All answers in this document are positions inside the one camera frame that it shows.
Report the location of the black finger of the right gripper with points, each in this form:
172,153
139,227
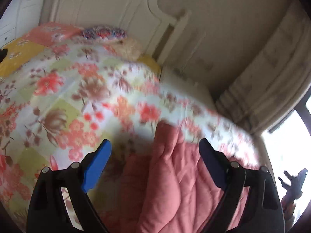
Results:
294,189

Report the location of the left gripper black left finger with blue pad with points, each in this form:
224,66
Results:
47,210

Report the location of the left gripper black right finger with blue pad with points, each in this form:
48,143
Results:
249,202

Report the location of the floral quilt with pink underside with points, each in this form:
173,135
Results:
61,104

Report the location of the beige patterned curtain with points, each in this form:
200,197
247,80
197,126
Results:
276,79

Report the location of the white bedside table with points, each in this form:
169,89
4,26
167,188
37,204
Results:
186,87

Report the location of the yellow bed sheet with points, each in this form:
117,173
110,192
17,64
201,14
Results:
19,52

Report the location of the black object at bedside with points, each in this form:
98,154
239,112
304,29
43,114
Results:
3,54

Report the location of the beige lace pillow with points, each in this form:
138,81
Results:
129,49

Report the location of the red blue patterned pillow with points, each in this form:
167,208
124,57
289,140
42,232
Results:
104,33

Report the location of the white wardrobe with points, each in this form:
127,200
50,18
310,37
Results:
19,18

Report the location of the white wooden headboard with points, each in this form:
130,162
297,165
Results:
157,31

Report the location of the dark window frame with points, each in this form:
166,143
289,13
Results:
301,111

